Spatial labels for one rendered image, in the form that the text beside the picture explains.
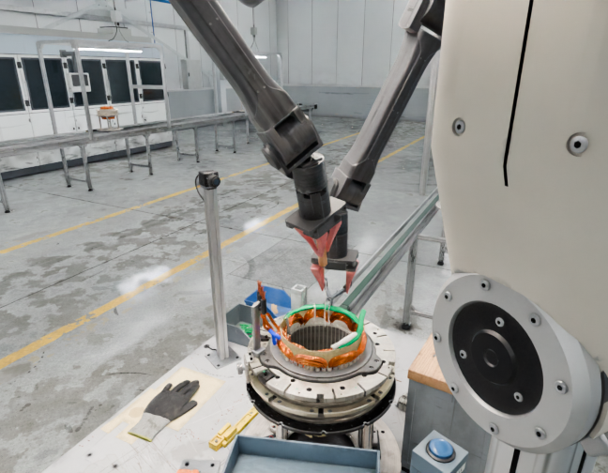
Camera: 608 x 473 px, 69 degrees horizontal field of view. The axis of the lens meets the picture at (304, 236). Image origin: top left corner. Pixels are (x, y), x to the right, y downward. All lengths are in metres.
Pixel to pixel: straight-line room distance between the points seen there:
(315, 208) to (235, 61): 0.27
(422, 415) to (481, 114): 0.82
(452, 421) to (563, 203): 0.79
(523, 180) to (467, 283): 0.13
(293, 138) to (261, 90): 0.08
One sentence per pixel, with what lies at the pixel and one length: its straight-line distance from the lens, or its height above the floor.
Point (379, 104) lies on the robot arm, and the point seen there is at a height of 1.59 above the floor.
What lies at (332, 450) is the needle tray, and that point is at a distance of 0.83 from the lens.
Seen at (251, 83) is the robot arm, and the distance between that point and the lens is 0.67.
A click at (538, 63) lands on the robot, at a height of 1.66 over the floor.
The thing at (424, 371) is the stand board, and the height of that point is 1.07.
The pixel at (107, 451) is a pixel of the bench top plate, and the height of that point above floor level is 0.78.
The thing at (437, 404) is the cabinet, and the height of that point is 1.00.
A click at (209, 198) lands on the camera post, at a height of 1.32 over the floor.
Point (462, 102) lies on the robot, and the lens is 0.35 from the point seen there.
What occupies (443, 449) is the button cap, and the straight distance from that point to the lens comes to 0.88.
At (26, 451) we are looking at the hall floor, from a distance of 2.61.
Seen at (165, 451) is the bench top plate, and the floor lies 0.78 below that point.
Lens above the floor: 1.66
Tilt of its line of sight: 21 degrees down
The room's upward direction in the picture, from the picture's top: straight up
